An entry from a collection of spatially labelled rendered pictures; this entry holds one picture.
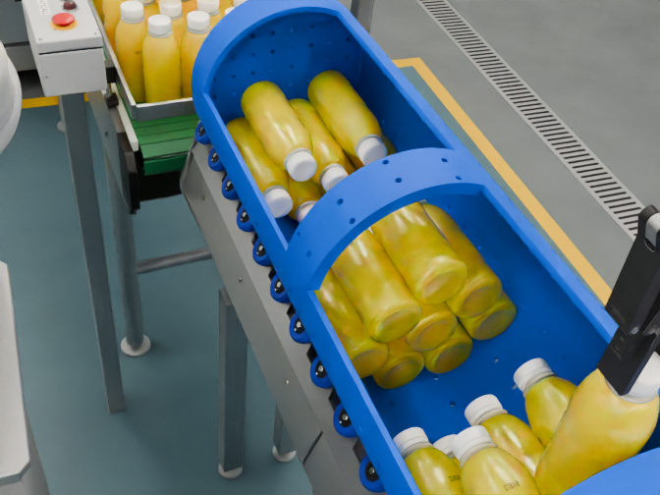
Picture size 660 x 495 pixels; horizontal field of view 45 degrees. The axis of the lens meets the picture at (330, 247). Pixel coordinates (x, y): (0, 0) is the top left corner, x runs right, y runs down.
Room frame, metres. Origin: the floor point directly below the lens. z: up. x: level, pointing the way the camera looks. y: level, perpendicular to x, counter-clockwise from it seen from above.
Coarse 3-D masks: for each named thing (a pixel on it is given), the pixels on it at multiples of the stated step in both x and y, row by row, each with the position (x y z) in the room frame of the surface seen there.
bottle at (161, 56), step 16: (144, 48) 1.20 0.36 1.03; (160, 48) 1.19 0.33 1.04; (176, 48) 1.21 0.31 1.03; (144, 64) 1.20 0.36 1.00; (160, 64) 1.19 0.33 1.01; (176, 64) 1.21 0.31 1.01; (144, 80) 1.20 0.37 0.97; (160, 80) 1.19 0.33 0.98; (176, 80) 1.21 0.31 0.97; (160, 96) 1.19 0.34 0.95; (176, 96) 1.20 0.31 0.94
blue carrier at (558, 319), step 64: (256, 0) 1.04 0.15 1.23; (320, 0) 1.06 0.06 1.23; (256, 64) 1.05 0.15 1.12; (320, 64) 1.10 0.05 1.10; (384, 64) 0.93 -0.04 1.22; (384, 128) 1.03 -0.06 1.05; (448, 128) 0.83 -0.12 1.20; (256, 192) 0.76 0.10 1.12; (384, 192) 0.66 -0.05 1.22; (448, 192) 0.67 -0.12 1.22; (320, 256) 0.61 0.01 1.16; (512, 256) 0.73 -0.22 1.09; (320, 320) 0.56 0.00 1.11; (576, 320) 0.62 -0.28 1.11; (448, 384) 0.62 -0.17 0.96; (512, 384) 0.61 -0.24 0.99; (576, 384) 0.58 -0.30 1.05; (384, 448) 0.42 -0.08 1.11
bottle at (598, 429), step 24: (600, 384) 0.40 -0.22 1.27; (576, 408) 0.40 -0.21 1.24; (600, 408) 0.38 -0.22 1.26; (624, 408) 0.38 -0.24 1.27; (648, 408) 0.38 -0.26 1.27; (576, 432) 0.38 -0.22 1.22; (600, 432) 0.37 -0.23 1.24; (624, 432) 0.37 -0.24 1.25; (648, 432) 0.38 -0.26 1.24; (552, 456) 0.39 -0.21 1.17; (576, 456) 0.38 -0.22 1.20; (600, 456) 0.37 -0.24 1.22; (624, 456) 0.37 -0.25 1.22; (552, 480) 0.38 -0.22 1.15; (576, 480) 0.37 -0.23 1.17
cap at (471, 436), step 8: (464, 432) 0.45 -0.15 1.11; (472, 432) 0.45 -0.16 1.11; (480, 432) 0.45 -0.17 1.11; (456, 440) 0.44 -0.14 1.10; (464, 440) 0.44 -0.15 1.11; (472, 440) 0.44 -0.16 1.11; (480, 440) 0.44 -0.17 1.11; (488, 440) 0.44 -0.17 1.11; (456, 448) 0.44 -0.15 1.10; (464, 448) 0.44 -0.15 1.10; (456, 456) 0.44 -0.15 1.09
